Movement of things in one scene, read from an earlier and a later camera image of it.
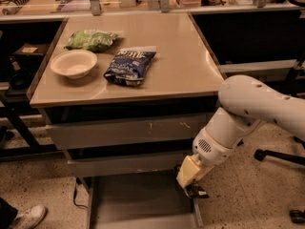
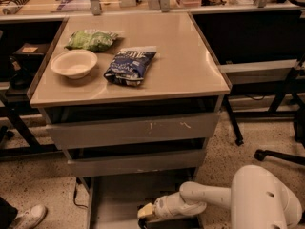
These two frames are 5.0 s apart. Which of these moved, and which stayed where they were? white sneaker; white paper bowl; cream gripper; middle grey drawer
Moved: cream gripper
Stayed: white paper bowl; white sneaker; middle grey drawer
